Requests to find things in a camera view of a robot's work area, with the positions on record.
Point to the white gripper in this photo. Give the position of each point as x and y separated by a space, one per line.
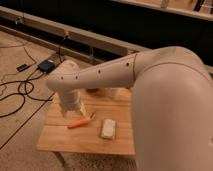
71 101

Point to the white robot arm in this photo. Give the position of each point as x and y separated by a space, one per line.
171 104

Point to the wooden table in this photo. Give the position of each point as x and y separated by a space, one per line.
56 137

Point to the white sponge block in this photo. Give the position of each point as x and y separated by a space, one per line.
108 129

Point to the white paper cup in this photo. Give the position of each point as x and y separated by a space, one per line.
113 92

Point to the black box on floor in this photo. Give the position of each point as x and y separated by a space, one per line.
46 66

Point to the small black device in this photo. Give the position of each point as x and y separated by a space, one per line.
22 67

